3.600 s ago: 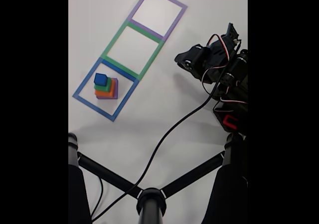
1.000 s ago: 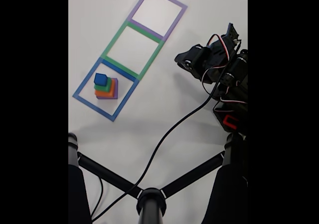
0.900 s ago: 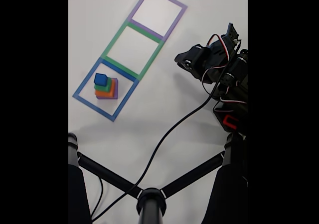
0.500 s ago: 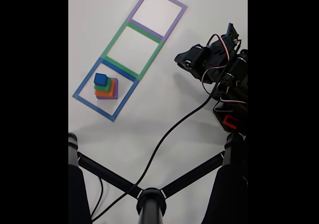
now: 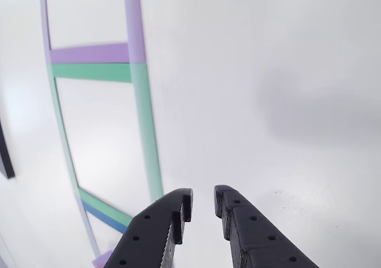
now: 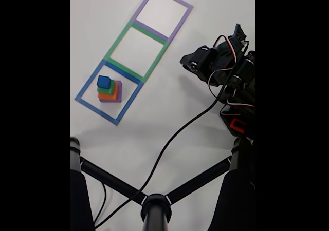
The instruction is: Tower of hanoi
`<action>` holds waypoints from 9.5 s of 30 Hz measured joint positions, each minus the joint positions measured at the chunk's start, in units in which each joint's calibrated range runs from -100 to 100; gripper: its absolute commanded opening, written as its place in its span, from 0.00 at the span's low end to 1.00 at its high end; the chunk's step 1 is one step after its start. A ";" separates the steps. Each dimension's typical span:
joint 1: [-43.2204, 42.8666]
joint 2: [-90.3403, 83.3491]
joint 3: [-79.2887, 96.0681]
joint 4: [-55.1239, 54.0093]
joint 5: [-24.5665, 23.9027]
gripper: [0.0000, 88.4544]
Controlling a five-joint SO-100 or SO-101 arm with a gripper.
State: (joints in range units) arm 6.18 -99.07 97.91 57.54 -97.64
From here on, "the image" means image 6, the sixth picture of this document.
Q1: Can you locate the blue square frame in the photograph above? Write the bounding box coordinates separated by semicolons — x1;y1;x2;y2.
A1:
74;59;144;126

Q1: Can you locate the black tripod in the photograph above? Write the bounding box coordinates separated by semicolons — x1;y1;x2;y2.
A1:
70;136;256;231

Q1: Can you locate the thin black cable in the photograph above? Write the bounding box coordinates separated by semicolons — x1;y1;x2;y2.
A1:
93;183;107;224

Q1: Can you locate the thick black camera cable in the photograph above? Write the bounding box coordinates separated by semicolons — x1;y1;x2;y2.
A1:
94;52;245;228

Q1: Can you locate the small blue cube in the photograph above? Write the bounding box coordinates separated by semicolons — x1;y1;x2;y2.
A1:
97;75;112;89

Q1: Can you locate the red white servo wire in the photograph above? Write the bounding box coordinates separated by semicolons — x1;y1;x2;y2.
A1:
207;34;244;98
220;99;256;117

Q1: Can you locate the orange cube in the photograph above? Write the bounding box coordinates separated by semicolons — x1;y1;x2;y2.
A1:
97;83;120;100

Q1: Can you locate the purple square frame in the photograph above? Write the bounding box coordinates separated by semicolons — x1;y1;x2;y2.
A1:
131;0;194;42

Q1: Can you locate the red table clamp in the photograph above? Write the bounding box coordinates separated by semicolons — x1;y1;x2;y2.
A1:
229;118;248;134

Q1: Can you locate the green cube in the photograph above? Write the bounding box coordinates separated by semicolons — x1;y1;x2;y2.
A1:
97;79;116;94

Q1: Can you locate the large purple cube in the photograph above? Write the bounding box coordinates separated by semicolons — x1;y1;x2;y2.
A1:
99;81;122;103

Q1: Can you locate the green square frame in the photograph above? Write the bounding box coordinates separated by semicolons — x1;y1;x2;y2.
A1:
104;20;170;84

